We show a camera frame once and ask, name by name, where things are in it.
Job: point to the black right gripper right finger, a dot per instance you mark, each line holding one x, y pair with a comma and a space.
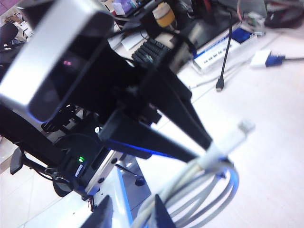
164, 216

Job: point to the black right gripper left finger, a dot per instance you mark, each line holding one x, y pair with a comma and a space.
104, 213

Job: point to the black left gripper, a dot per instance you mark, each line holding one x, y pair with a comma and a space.
114, 80

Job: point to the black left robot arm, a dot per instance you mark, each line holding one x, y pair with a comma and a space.
35, 142

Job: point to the black ribbed heatsink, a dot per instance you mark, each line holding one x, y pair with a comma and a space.
149, 51

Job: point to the white box blue print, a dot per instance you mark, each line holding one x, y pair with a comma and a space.
213, 57

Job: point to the white video adapter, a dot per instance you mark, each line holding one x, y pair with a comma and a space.
260, 59

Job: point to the black office chair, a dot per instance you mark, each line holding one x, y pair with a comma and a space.
8, 33

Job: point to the silver aluminium robot frame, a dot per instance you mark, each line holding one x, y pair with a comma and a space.
133, 185

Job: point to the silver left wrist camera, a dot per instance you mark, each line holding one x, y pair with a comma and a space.
47, 35

